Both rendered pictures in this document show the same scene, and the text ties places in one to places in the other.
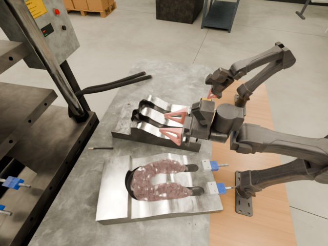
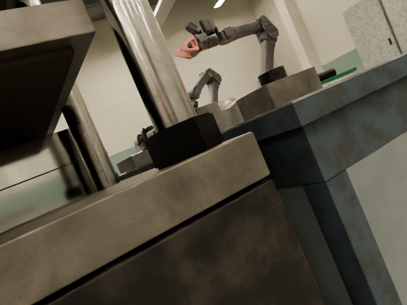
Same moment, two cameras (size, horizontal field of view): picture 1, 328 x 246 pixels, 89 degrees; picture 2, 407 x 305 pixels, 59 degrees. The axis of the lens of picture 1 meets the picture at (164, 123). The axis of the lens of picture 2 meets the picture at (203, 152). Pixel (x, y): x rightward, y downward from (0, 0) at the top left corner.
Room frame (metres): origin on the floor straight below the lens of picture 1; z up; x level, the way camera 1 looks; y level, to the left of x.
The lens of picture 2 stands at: (-0.79, 1.07, 0.80)
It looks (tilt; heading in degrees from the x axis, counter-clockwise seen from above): 2 degrees down; 319
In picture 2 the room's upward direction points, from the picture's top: 23 degrees counter-clockwise
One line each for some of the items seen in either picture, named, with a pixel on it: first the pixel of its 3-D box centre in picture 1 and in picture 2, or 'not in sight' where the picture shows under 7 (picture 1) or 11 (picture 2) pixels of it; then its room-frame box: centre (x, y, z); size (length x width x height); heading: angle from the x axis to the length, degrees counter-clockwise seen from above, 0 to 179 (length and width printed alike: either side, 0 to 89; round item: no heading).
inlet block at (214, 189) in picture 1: (222, 188); not in sight; (0.25, -0.26, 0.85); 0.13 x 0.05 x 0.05; 96
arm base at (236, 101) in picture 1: (241, 100); not in sight; (0.83, -0.52, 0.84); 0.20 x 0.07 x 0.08; 165
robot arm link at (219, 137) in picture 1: (218, 131); (210, 40); (0.30, -0.16, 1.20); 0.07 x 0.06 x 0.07; 75
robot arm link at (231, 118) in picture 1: (234, 127); (213, 30); (0.29, -0.20, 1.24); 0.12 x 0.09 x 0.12; 75
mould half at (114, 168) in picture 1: (160, 183); (218, 118); (0.27, 0.02, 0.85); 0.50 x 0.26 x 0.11; 96
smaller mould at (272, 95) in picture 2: not in sight; (278, 94); (-0.16, 0.17, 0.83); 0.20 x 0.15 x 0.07; 78
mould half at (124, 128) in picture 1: (159, 120); (168, 140); (0.63, 0.03, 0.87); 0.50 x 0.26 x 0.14; 78
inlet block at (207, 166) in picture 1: (215, 165); not in sight; (0.35, -0.25, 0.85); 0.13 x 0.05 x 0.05; 96
